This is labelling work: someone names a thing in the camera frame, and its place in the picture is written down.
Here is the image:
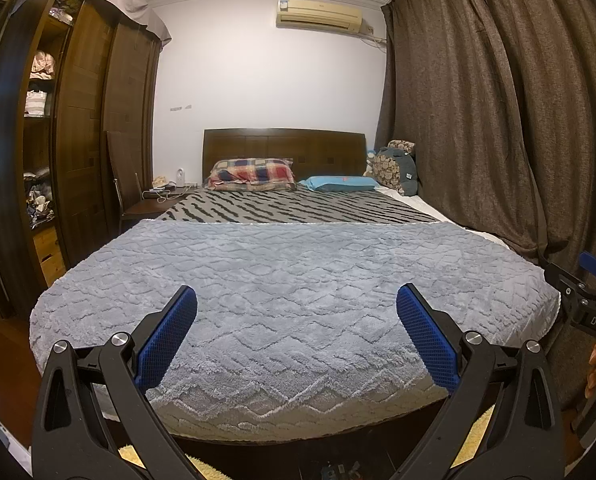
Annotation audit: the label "wooden nightstand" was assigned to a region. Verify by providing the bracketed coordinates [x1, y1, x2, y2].
[123, 190, 199, 231]

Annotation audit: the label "wood print cushion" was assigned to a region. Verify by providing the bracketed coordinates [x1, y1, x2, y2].
[367, 140, 416, 193]

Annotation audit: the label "white flat object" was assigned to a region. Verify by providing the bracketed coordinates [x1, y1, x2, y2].
[0, 404, 34, 478]

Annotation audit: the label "person's right hand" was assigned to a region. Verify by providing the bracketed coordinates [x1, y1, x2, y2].
[584, 340, 596, 401]

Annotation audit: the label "white bed sheet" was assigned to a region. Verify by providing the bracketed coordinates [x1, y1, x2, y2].
[375, 187, 508, 251]

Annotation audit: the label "pink folded clothes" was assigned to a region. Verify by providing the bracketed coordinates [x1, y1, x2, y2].
[30, 50, 57, 81]

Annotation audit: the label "air conditioner pipe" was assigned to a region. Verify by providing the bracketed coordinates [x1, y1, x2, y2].
[360, 25, 389, 50]

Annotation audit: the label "dark wooden wardrobe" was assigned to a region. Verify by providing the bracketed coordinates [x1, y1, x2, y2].
[0, 0, 161, 316]

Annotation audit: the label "cream fluffy rug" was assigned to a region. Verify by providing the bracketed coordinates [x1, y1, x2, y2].
[118, 402, 498, 480]

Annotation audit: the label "dark wooden bed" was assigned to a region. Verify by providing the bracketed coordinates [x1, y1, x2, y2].
[103, 128, 478, 461]

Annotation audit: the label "blue pillow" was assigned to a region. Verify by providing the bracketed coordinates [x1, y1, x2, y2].
[298, 175, 379, 193]

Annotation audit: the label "plaid pillow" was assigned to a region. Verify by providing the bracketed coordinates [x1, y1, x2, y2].
[204, 158, 297, 192]

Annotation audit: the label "light wooden drawer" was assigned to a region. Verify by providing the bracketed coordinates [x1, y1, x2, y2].
[32, 226, 65, 287]

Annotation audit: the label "striped folded clothes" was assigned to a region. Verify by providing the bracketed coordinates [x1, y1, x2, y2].
[25, 89, 50, 117]

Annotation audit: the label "black trash bag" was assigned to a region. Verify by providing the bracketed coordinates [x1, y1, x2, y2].
[258, 452, 393, 480]

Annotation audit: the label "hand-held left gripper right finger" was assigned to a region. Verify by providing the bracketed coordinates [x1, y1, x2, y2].
[393, 283, 564, 480]

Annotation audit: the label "brown chair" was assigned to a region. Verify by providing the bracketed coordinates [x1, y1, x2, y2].
[106, 130, 151, 233]

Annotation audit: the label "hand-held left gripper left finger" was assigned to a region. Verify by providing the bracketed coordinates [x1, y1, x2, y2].
[30, 285, 201, 480]

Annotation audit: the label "cream wall air conditioner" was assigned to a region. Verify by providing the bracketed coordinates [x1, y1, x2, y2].
[276, 0, 363, 34]

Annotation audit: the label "grey black striped blanket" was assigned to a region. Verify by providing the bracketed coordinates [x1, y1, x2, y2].
[150, 187, 441, 225]

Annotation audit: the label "mixed clothes pile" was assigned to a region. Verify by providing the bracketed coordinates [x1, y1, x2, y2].
[24, 170, 55, 227]

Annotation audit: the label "dark grey plush toy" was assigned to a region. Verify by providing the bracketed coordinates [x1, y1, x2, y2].
[388, 147, 422, 197]

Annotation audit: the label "colourful stored items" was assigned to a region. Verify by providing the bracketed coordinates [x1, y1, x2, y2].
[49, 0, 77, 24]

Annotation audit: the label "brown curtain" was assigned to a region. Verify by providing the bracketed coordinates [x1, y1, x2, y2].
[375, 0, 596, 411]

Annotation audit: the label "grey textured plush blanket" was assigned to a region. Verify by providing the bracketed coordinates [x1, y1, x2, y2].
[29, 220, 563, 436]

